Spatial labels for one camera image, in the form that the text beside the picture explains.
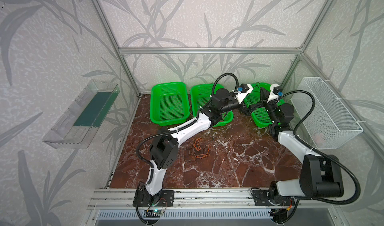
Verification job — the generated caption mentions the orange cable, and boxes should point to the orange cable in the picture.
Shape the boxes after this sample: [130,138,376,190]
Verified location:
[188,136,212,160]

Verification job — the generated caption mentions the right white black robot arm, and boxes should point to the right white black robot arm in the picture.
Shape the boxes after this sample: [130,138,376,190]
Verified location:
[242,84,362,205]

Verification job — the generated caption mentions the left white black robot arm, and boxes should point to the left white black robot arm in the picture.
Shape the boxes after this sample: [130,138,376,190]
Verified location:
[136,89,244,197]

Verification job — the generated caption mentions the right green plastic basket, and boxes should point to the right green plastic basket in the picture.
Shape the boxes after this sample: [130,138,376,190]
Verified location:
[250,83,287,129]

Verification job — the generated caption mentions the green plastic basket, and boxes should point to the green plastic basket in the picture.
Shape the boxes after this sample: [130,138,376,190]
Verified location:
[150,82,190,126]
[190,84,234,127]
[250,83,287,129]

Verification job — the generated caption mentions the middle green plastic basket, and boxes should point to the middle green plastic basket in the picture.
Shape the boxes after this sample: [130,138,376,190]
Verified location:
[190,84,234,127]

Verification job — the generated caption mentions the left green plastic basket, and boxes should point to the left green plastic basket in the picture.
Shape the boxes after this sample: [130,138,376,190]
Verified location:
[150,82,190,126]

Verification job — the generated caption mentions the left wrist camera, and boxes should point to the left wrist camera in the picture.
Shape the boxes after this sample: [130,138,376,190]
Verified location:
[234,84,254,104]

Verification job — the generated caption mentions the white wire mesh basket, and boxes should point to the white wire mesh basket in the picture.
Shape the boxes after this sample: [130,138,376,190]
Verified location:
[298,77,364,150]

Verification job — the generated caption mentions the clear acrylic wall tray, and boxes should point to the clear acrylic wall tray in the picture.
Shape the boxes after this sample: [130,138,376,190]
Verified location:
[43,80,120,149]

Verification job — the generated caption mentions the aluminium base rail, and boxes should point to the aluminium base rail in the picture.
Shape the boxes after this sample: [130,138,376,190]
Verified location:
[86,187,341,210]

